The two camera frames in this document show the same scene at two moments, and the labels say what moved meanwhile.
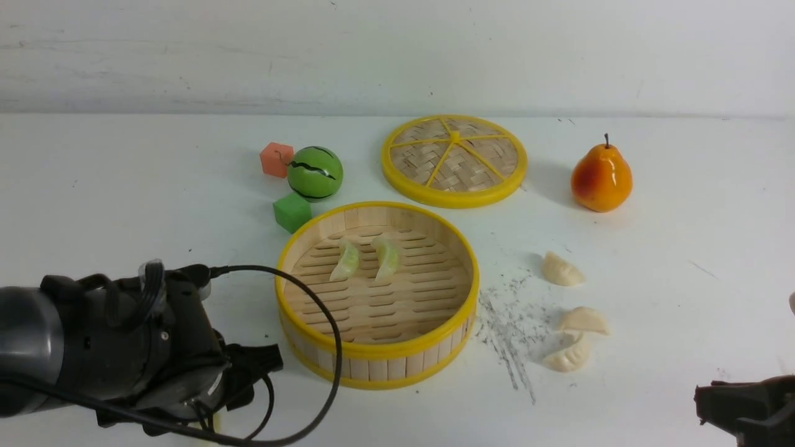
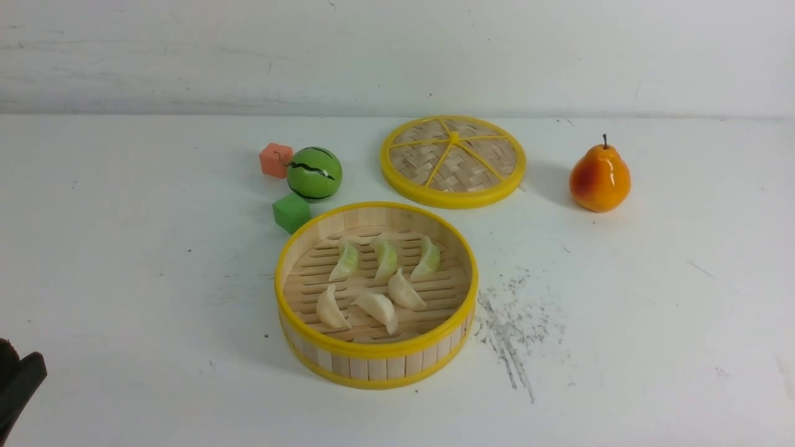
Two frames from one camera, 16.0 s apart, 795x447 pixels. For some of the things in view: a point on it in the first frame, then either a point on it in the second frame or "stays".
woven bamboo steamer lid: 454,161 stays
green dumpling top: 349,262 stays
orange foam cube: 275,159 stays
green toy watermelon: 315,174 stays
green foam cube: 292,212 stays
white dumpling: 583,318 → 381,307
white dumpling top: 559,272 → 402,291
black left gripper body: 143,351 → 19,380
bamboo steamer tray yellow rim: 402,283 stays
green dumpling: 387,256 stays
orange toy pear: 602,179 stays
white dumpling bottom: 575,358 → 328,311
